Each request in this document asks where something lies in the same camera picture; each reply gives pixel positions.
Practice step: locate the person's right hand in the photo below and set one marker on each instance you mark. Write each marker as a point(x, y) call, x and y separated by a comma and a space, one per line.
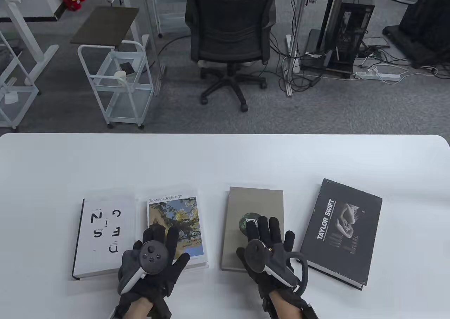
point(274, 234)

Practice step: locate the person's left hand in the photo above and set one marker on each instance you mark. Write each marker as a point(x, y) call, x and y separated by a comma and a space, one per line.
point(165, 284)

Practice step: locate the grey book with round emblem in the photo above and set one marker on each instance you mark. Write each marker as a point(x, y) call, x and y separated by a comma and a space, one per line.
point(246, 203)

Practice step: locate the white book with tree photo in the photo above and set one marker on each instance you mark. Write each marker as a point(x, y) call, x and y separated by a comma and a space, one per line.
point(182, 213)

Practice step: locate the black book with grey photo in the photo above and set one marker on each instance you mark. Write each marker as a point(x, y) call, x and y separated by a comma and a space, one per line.
point(351, 255)

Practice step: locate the white book with black letters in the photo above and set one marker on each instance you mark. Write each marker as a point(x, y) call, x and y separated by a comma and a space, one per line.
point(95, 234)

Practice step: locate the person's left forearm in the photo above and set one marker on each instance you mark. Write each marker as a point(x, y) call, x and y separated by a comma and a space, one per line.
point(137, 310)

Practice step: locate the person's right forearm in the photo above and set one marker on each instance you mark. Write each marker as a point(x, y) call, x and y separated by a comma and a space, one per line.
point(284, 308)

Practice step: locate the black white right hand controller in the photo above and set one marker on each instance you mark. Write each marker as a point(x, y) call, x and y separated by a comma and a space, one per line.
point(255, 255)

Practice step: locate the black white hand controller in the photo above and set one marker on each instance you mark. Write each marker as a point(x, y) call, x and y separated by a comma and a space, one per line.
point(153, 257)
point(255, 255)

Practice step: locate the black white left hand controller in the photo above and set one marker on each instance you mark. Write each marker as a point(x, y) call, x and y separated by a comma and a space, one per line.
point(153, 257)

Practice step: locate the white rolling cart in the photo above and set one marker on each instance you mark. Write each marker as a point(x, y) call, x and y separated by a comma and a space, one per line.
point(121, 106)

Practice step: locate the white power strip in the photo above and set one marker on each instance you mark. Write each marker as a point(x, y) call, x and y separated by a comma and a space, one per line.
point(379, 76)

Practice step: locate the grey flat case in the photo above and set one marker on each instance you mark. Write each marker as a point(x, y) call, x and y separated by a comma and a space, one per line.
point(314, 41)

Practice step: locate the black office chair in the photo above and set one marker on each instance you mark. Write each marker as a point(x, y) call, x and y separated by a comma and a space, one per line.
point(228, 27)

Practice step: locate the white cup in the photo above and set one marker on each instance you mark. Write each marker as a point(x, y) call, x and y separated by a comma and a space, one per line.
point(120, 75)

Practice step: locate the black computer tower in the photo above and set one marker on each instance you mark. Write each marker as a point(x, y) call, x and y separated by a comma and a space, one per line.
point(351, 34)

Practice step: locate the black phone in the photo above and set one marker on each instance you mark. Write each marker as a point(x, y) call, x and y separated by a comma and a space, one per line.
point(126, 67)

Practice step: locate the small white box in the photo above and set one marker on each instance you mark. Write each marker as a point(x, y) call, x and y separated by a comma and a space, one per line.
point(10, 97)

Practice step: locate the white drawer unit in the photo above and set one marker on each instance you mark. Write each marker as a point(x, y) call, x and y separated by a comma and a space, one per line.
point(172, 13)

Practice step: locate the white desk with metal legs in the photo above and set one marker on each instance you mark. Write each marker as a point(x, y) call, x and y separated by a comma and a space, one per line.
point(149, 17)

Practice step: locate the black equipment stand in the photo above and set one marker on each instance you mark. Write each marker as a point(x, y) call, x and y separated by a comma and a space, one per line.
point(422, 17)

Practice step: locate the dark brown side table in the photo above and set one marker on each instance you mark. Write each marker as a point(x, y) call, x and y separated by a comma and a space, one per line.
point(105, 25)

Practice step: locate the white standing desk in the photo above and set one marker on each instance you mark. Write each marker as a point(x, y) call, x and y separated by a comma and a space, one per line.
point(21, 27)

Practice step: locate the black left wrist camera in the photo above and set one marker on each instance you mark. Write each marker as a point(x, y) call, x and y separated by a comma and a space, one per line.
point(161, 308)

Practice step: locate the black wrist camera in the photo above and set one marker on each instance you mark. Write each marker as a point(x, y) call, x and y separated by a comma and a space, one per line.
point(161, 308)
point(311, 312)

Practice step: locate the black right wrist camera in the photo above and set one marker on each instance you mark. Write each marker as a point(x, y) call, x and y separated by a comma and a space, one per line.
point(311, 312)

